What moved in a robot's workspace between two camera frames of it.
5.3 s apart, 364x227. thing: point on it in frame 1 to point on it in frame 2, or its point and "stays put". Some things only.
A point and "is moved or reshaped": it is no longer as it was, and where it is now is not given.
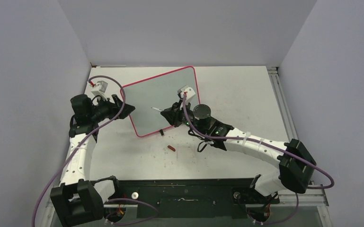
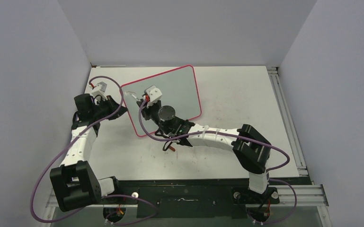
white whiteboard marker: (159, 109) is moved or reshaped
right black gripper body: (179, 110) to (151, 113)
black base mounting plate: (191, 198) stays put
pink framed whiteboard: (150, 96) stays put
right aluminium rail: (283, 103) stays put
